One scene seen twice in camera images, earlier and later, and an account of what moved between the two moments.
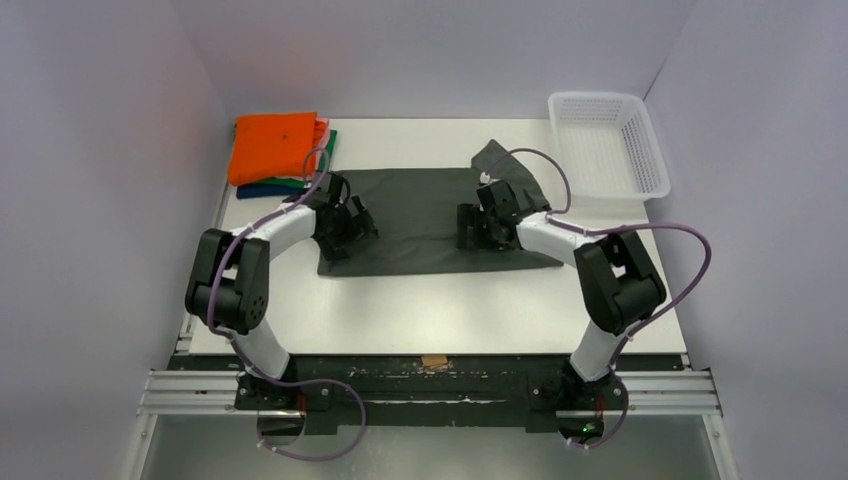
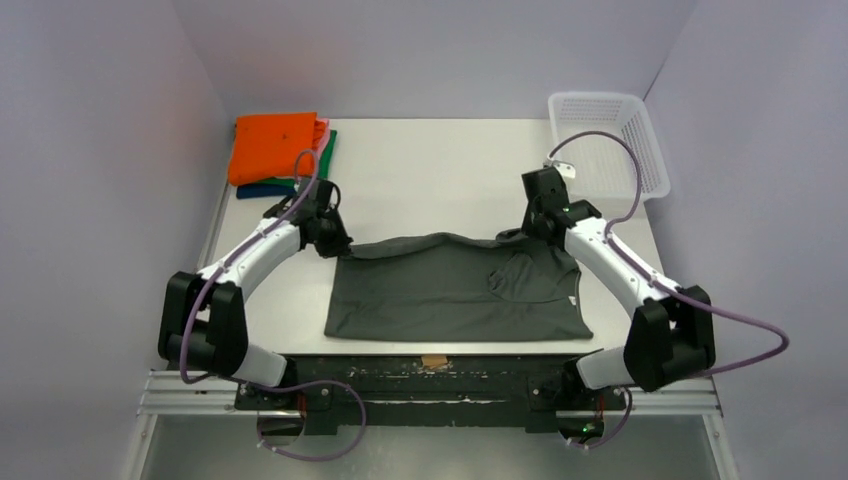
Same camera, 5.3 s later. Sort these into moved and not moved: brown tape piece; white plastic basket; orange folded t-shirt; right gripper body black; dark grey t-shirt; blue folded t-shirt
Moved: right gripper body black; dark grey t-shirt
Not moved: white plastic basket; blue folded t-shirt; brown tape piece; orange folded t-shirt
